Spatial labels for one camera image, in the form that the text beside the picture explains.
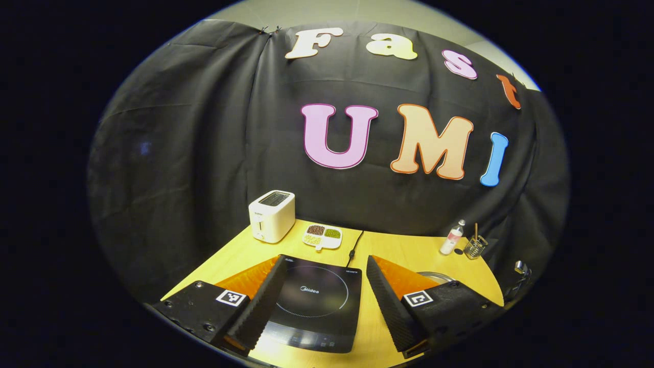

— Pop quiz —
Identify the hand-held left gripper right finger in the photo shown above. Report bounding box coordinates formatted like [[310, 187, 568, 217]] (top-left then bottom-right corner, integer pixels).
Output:
[[366, 255, 506, 358]]

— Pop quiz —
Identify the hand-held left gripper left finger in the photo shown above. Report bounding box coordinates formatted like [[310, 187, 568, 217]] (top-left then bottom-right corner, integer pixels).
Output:
[[151, 254, 289, 357]]

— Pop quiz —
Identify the steel pot with black handles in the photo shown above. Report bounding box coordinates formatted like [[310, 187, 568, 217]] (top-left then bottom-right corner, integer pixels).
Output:
[[416, 271, 455, 285]]

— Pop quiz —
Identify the black induction cooktop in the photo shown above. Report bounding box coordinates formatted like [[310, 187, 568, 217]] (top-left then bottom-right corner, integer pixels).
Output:
[[258, 255, 362, 354]]

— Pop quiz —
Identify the ribbed glass cup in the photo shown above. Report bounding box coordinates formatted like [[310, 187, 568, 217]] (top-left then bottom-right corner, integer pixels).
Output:
[[463, 235, 488, 260]]

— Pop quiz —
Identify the small clear plastic bottle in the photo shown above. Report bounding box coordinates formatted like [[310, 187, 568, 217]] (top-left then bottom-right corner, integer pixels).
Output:
[[439, 219, 466, 256]]

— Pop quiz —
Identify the white toaster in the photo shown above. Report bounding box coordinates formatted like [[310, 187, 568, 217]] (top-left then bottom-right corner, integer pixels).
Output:
[[248, 190, 296, 244]]

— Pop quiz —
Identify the white divided dish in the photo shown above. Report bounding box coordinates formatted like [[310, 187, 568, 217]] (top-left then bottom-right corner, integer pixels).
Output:
[[302, 223, 343, 251]]

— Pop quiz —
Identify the black backdrop cloth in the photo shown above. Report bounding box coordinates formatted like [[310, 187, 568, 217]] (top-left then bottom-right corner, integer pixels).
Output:
[[87, 19, 570, 307]]

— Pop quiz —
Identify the black power cable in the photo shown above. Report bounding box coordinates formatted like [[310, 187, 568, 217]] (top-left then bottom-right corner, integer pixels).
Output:
[[346, 230, 364, 268]]

